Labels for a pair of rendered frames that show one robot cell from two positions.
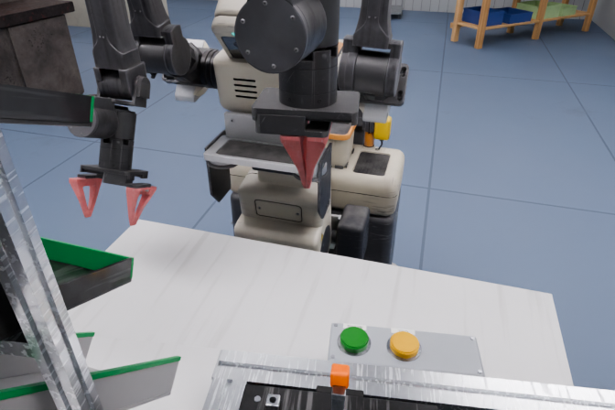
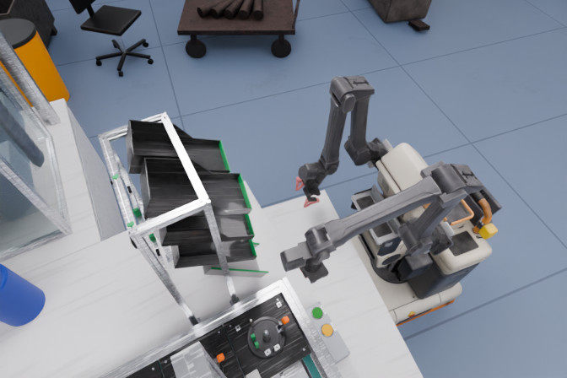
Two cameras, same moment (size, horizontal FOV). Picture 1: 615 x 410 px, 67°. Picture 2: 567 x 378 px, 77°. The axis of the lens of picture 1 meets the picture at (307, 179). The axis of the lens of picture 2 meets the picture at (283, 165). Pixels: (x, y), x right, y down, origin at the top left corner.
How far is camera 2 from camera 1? 0.94 m
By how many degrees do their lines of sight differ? 44
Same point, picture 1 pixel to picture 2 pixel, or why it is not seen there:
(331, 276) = (356, 281)
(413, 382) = (315, 340)
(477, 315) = (382, 350)
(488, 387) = (331, 365)
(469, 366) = (335, 355)
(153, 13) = (356, 143)
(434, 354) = (332, 342)
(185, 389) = (278, 272)
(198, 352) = not seen: hidden behind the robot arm
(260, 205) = not seen: hidden behind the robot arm
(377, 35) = (416, 234)
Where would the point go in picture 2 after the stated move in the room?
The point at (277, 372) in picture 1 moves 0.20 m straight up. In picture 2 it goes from (289, 298) to (292, 279)
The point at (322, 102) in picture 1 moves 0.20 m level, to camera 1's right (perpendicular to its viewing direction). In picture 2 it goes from (308, 271) to (353, 328)
